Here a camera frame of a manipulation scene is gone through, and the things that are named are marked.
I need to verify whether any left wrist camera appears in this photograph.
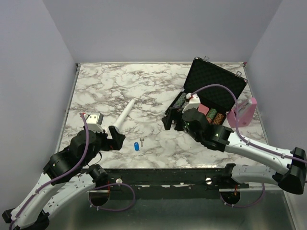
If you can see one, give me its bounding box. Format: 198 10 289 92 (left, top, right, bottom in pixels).
86 113 104 133

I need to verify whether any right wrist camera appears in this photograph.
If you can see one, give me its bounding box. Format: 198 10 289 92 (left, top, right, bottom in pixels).
183 93 201 112

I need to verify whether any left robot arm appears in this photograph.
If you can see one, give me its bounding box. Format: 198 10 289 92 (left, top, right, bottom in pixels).
2 126 125 230

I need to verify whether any pink card holder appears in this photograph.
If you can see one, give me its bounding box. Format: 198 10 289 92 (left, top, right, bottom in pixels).
227 97 257 128

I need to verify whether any black poker chip case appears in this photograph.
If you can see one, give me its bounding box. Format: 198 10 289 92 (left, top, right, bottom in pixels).
164 57 248 116

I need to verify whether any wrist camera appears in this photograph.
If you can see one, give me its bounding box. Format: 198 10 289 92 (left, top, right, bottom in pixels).
86 113 104 133
183 93 201 112

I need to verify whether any aluminium frame rail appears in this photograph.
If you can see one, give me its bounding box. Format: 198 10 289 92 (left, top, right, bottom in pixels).
219 184 283 192

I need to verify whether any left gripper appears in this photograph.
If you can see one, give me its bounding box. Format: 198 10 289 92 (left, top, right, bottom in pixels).
82 125 126 167

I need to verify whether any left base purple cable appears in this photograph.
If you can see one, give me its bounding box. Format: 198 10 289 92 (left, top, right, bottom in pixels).
89 183 135 212

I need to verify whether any white cylindrical tube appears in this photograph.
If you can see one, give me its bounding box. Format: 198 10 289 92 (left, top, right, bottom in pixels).
113 99 135 131

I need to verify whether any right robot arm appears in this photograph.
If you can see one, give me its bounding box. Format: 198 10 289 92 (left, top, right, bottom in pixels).
162 108 307 195

